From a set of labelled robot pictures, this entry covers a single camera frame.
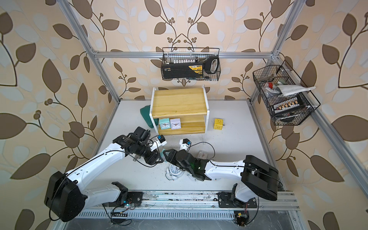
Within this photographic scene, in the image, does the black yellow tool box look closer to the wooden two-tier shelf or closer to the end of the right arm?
the wooden two-tier shelf

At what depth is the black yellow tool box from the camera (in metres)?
0.84

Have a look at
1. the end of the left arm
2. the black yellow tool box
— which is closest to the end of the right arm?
the end of the left arm

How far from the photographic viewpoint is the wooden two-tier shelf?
711mm

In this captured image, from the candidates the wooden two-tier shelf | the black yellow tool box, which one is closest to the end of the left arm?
the wooden two-tier shelf

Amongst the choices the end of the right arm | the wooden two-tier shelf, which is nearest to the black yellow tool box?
the wooden two-tier shelf

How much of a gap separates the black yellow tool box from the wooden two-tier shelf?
119 mm
